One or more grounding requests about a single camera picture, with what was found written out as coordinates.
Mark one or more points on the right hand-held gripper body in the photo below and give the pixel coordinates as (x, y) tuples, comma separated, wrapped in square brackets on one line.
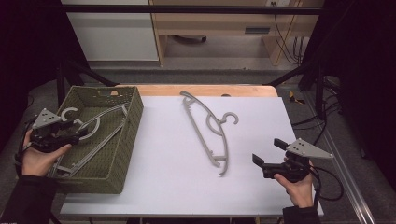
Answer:
[(299, 158)]

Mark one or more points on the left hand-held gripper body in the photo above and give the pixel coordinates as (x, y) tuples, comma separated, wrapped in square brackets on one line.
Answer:
[(46, 119)]

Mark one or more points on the grey plastic clothes hanger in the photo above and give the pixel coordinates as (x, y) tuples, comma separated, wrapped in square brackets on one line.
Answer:
[(93, 155), (202, 138), (69, 109)]

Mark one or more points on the green woven basket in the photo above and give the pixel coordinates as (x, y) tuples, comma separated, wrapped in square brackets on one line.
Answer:
[(124, 149)]

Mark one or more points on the person's right hand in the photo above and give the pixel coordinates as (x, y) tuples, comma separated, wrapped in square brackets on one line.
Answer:
[(297, 191)]

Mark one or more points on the person's left hand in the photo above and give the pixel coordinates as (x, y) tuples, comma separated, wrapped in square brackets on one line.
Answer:
[(39, 160)]

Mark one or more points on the yellow and black tool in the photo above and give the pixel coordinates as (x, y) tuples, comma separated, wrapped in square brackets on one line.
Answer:
[(294, 98)]

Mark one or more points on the black metal stand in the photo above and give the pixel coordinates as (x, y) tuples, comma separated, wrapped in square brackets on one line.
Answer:
[(319, 90), (81, 73)]

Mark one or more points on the black curtain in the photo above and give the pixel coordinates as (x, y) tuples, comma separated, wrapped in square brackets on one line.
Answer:
[(28, 62), (367, 77)]

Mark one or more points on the white table sheet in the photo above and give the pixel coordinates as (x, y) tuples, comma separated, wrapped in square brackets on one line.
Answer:
[(171, 174)]

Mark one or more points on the white cabinet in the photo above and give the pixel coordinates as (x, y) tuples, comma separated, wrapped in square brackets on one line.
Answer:
[(112, 34)]

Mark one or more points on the light wooden desk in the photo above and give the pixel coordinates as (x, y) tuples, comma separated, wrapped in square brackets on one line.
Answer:
[(218, 21)]

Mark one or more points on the aluminium rail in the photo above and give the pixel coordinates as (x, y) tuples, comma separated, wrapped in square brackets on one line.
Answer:
[(348, 174)]

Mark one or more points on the black frame bar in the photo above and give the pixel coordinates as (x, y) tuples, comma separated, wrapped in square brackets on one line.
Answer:
[(186, 9)]

